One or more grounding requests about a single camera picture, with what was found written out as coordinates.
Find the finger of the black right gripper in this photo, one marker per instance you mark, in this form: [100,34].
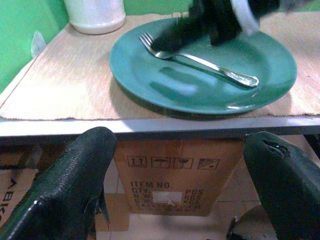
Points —
[225,27]
[177,35]

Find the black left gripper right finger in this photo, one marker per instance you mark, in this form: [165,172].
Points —
[287,182]

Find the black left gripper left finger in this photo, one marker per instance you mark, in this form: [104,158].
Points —
[62,180]

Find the silver metal fork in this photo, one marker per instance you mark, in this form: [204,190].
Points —
[200,62]

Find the cardboard box with black letters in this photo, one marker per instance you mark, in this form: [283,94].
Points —
[12,190]

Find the green round plate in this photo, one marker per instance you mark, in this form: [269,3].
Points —
[175,87]

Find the flat brown cardboard piece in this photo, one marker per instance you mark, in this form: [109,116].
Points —
[115,212]

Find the white ceramic jar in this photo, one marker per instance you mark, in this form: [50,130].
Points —
[95,15]

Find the beige woven placemat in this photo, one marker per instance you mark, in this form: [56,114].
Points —
[65,82]

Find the brown printed cardboard box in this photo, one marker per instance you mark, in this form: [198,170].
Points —
[175,175]

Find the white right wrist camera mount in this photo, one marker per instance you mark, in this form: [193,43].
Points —
[246,15]

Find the clear plastic wall hook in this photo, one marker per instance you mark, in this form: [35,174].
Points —
[37,45]

